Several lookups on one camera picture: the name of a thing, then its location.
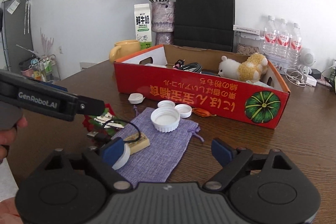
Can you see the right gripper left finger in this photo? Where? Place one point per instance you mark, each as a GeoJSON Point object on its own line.
{"type": "Point", "coordinates": [99, 163]}

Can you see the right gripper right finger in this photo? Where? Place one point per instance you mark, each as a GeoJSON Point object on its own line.
{"type": "Point", "coordinates": [234, 162]}

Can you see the large white jar lid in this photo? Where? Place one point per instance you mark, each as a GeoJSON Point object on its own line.
{"type": "Point", "coordinates": [165, 119]}

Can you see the white plastic lid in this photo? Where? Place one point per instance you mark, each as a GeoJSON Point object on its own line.
{"type": "Point", "coordinates": [166, 103]}

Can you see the navy blue zip pouch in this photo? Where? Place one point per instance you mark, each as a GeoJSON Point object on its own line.
{"type": "Point", "coordinates": [209, 73]}

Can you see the white and yellow plush sheep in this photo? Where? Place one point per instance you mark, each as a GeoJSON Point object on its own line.
{"type": "Point", "coordinates": [250, 70]}

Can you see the person's left hand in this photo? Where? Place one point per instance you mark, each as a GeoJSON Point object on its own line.
{"type": "Point", "coordinates": [7, 137]}

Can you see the person's right hand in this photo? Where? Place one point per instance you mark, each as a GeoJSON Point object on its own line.
{"type": "Point", "coordinates": [9, 213]}

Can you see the beige soap bar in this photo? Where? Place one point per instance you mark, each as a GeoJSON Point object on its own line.
{"type": "Point", "coordinates": [136, 146]}

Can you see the red artificial rose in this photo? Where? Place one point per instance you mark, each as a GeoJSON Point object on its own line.
{"type": "Point", "coordinates": [95, 123]}

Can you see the orange dried leaf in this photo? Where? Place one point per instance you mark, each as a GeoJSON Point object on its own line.
{"type": "Point", "coordinates": [202, 113]}

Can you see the small white cap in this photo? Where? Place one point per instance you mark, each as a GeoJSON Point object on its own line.
{"type": "Point", "coordinates": [184, 110]}

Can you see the red cardboard pumpkin box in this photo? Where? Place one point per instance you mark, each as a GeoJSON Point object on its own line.
{"type": "Point", "coordinates": [168, 72]}

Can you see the yellow ceramic mug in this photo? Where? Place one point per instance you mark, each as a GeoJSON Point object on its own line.
{"type": "Point", "coordinates": [124, 48]}

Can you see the white charger adapter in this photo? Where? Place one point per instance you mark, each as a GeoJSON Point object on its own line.
{"type": "Point", "coordinates": [311, 81]}

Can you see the clear jar of seeds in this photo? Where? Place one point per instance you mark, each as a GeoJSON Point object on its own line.
{"type": "Point", "coordinates": [247, 44]}

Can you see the water bottle left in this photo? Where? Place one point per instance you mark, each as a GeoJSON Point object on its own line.
{"type": "Point", "coordinates": [270, 36]}

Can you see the water bottle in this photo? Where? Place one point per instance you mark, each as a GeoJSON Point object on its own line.
{"type": "Point", "coordinates": [283, 39]}
{"type": "Point", "coordinates": [270, 36]}
{"type": "Point", "coordinates": [295, 45]}

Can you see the white green milk carton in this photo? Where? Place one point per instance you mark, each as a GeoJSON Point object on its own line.
{"type": "Point", "coordinates": [142, 18]}

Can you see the water bottle middle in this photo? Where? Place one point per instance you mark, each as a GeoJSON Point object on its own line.
{"type": "Point", "coordinates": [283, 39]}

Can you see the flat box on jar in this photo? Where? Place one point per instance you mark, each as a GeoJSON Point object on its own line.
{"type": "Point", "coordinates": [246, 30]}

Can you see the water bottle right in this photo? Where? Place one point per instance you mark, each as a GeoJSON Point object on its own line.
{"type": "Point", "coordinates": [295, 45]}

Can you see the black paper shopping bag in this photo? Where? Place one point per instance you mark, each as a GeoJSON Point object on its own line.
{"type": "Point", "coordinates": [205, 24]}

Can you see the purple ceramic vase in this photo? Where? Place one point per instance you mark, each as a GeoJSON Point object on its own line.
{"type": "Point", "coordinates": [162, 23]}

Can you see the wire rack with bottles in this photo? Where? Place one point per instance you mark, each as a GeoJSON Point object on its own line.
{"type": "Point", "coordinates": [43, 69]}

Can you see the purple linen drawstring bag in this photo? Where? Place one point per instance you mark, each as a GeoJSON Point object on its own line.
{"type": "Point", "coordinates": [156, 162]}

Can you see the white wired earphones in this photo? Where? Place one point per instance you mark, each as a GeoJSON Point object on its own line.
{"type": "Point", "coordinates": [295, 75]}

